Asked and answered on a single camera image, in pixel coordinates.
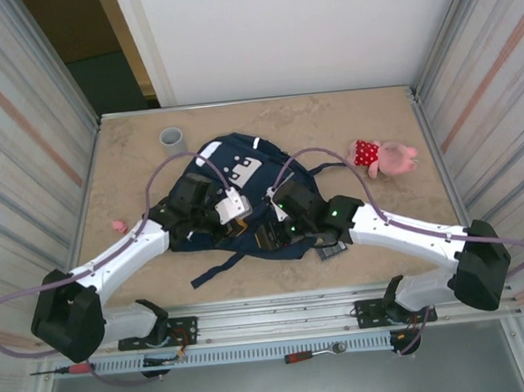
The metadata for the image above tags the clear plastic pen box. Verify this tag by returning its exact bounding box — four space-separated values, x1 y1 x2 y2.
315 238 350 263

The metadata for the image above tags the navy blue backpack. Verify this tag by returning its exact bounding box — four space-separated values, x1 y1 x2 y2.
137 125 358 295

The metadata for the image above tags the grey plastic cup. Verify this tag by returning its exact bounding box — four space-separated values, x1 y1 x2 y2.
158 126 190 158

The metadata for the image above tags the pink plush toy red dress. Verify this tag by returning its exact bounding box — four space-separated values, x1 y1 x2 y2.
346 134 421 182

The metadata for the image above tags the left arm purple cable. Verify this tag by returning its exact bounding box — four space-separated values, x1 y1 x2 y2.
0 147 252 392

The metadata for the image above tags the aluminium rail frame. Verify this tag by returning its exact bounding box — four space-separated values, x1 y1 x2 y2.
34 274 524 359

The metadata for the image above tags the white slotted cable duct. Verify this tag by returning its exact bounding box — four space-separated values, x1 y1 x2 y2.
92 334 395 377

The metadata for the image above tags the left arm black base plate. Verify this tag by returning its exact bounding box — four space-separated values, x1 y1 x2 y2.
162 316 200 348

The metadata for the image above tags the ratchet wrench red handle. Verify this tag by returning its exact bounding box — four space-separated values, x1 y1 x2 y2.
282 341 348 366

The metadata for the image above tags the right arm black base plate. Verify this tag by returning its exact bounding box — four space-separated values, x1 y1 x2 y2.
352 294 439 333

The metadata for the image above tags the red handled screwdriver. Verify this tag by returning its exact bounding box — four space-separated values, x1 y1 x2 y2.
29 362 93 378

